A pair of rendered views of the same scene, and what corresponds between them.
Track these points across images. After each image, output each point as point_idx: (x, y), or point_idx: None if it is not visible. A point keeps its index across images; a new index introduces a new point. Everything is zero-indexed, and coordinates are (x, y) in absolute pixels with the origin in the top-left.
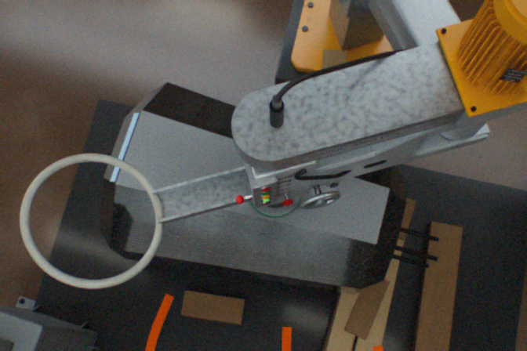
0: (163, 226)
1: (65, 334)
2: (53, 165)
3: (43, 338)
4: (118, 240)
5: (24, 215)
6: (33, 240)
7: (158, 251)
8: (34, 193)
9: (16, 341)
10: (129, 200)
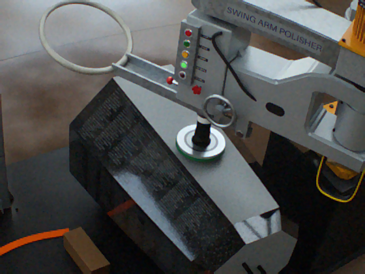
0: (111, 70)
1: (0, 141)
2: (98, 2)
3: None
4: (78, 121)
5: (61, 1)
6: (51, 10)
7: (91, 144)
8: (75, 2)
9: None
10: (108, 93)
